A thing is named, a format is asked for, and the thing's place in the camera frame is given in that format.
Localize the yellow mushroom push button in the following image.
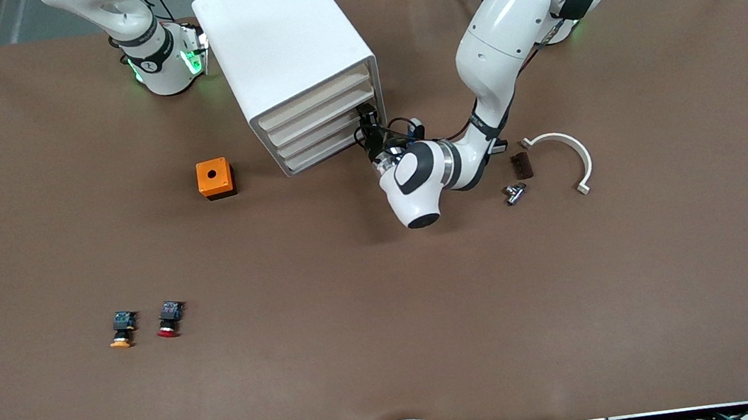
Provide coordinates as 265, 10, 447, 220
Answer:
106, 309, 142, 351

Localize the red mushroom push button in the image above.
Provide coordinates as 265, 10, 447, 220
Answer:
153, 298, 189, 340

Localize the small silver metal connector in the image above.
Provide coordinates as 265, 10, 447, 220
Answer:
504, 182, 530, 207

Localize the brown terminal block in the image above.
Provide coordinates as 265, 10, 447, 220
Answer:
514, 151, 535, 181

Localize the orange button enclosure box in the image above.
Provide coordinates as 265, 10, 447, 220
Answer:
195, 156, 238, 203

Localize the white curved plastic bracket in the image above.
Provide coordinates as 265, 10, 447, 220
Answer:
520, 128, 597, 203

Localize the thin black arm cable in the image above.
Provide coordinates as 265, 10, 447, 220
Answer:
132, 0, 178, 27

